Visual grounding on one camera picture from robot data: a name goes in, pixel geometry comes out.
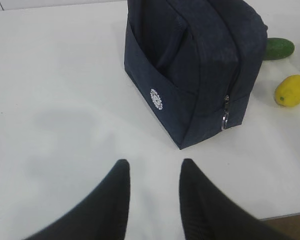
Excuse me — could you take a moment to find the green cucumber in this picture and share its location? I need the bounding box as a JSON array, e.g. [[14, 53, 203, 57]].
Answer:
[[263, 37, 295, 61]]

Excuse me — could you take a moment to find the yellow lemon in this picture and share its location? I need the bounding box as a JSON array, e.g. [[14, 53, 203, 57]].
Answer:
[[274, 74, 300, 108]]

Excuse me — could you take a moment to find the dark blue lunch bag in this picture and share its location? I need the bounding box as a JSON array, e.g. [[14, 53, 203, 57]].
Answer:
[[124, 0, 268, 149]]

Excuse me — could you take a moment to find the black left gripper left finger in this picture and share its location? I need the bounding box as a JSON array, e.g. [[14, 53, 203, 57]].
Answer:
[[28, 159, 131, 240]]

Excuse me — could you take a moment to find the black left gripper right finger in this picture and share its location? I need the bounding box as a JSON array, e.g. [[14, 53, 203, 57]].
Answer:
[[179, 158, 289, 240]]

